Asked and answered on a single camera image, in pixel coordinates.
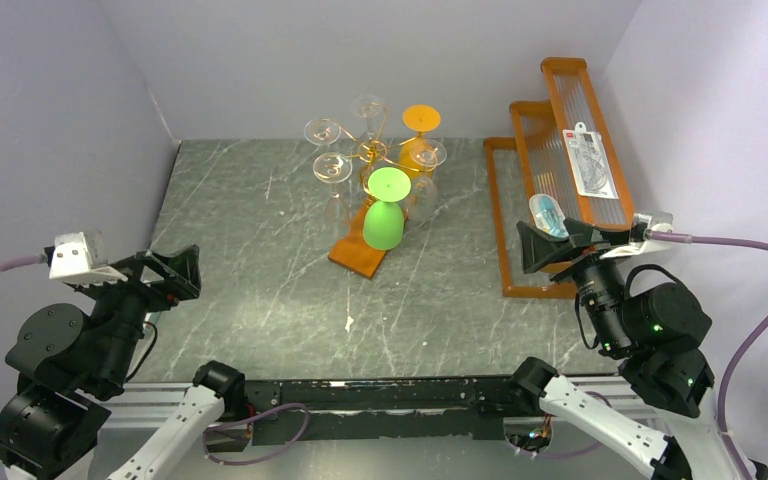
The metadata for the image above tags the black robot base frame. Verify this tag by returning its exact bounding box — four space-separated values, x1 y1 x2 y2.
188 362 574 446

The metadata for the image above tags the orange wooden tiered shelf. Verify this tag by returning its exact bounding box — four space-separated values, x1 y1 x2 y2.
483 57 636 299

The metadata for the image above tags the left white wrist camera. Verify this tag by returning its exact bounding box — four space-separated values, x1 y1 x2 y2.
48 230 127 286

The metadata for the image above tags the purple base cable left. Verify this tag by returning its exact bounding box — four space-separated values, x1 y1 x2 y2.
201 402 312 467

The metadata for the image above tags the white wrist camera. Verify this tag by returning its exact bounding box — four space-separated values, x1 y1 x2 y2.
600 211 674 259
48 230 127 286

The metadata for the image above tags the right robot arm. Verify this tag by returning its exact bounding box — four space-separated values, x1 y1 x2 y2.
508 212 768 479

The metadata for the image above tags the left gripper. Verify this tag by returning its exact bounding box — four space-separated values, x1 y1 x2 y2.
78 241 202 386

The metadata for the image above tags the green plastic goblet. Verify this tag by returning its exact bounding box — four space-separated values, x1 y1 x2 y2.
362 167 412 251

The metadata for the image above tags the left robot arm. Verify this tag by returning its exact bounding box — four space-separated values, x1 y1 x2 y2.
0 235 201 479

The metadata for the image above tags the white packaged item on shelf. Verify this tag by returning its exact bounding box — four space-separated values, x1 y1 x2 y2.
562 122 619 200

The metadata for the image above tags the blue packaged item on shelf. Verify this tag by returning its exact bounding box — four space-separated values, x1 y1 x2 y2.
529 194 569 238

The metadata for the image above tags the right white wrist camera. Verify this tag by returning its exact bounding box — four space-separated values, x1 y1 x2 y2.
600 211 674 259

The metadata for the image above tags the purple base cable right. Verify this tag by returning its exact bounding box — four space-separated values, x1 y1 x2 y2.
509 390 614 461

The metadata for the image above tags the gold wire wine glass rack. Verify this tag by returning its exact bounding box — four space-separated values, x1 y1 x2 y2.
316 104 431 180

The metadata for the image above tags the orange plastic goblet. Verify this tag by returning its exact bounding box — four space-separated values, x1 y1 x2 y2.
397 104 441 180

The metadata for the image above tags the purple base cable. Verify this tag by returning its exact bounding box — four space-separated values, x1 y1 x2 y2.
509 390 614 461
201 402 312 467

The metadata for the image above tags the aluminium frame rail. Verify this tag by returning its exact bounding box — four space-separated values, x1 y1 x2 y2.
92 380 657 432

